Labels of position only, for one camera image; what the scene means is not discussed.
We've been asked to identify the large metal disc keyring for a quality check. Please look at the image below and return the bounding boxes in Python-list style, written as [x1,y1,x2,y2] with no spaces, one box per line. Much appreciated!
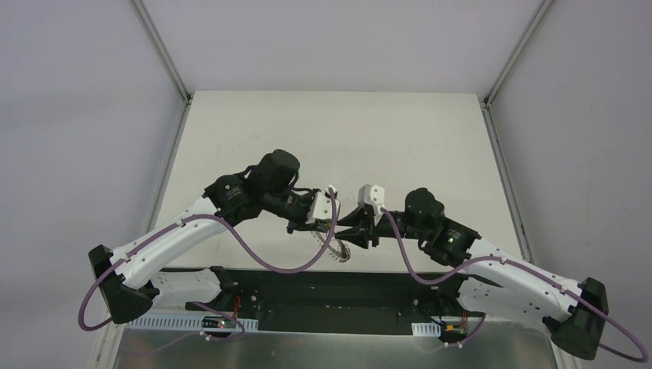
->
[310,231,351,263]

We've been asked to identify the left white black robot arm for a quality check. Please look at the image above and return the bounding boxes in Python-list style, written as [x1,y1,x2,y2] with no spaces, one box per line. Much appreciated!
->
[78,149,340,331]

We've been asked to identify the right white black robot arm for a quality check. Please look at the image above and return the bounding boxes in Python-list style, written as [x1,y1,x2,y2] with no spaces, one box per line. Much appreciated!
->
[336,185,609,361]

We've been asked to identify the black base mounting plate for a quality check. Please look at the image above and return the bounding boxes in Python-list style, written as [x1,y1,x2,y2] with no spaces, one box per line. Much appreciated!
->
[175,268,518,337]

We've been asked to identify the right controller circuit board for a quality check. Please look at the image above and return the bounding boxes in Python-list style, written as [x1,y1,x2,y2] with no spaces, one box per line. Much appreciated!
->
[439,324,467,344]

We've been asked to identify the controller circuit board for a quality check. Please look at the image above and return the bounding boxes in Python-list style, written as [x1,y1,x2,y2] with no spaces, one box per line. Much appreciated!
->
[201,316,238,331]
[439,324,467,344]

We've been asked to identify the left controller circuit board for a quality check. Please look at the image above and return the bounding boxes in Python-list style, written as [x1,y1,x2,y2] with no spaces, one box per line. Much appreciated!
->
[201,316,238,331]

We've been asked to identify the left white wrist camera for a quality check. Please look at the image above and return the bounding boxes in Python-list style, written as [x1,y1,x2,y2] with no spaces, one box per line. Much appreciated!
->
[306,184,341,224]

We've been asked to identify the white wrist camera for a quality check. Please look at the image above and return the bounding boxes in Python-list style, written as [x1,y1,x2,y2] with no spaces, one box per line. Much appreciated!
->
[306,184,341,224]
[358,184,385,225]

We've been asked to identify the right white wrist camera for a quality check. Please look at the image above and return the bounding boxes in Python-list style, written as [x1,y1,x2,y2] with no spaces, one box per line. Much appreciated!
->
[358,184,385,225]

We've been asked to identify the right white slotted cable duct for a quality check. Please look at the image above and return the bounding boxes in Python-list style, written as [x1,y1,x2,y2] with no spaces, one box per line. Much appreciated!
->
[411,322,441,337]

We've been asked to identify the right aluminium frame post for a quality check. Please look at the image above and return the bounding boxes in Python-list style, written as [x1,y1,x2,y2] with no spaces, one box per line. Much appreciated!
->
[483,0,556,109]

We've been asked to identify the aluminium frame post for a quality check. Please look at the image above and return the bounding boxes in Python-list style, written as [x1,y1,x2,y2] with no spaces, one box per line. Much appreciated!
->
[130,0,192,105]
[483,0,556,109]

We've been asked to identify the left aluminium frame post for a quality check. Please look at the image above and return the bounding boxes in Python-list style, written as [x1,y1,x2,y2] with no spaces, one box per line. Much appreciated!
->
[130,0,192,105]

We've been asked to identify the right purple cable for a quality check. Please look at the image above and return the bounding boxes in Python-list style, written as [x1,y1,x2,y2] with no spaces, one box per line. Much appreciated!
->
[379,206,649,364]

